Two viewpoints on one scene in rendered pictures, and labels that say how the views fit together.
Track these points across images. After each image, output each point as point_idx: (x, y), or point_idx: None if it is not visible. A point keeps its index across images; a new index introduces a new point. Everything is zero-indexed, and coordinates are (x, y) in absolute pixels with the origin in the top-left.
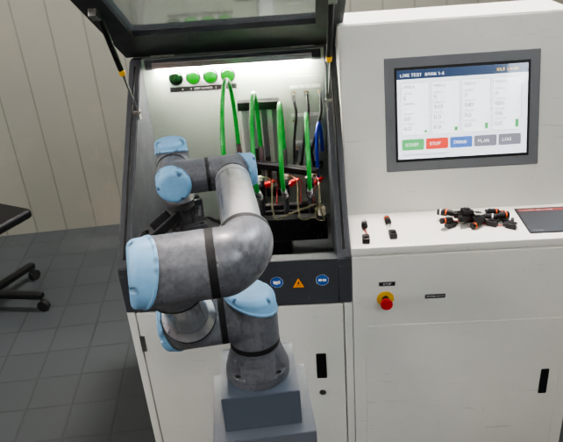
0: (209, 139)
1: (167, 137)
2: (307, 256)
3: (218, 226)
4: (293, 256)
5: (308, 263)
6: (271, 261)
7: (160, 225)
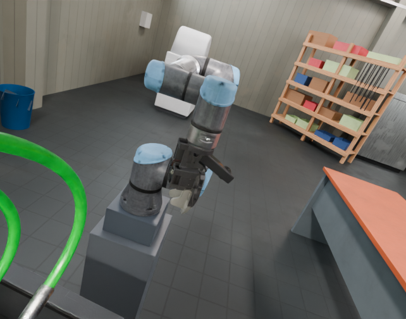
0: None
1: (224, 81)
2: None
3: (203, 57)
4: (11, 273)
5: None
6: (45, 278)
7: (215, 157)
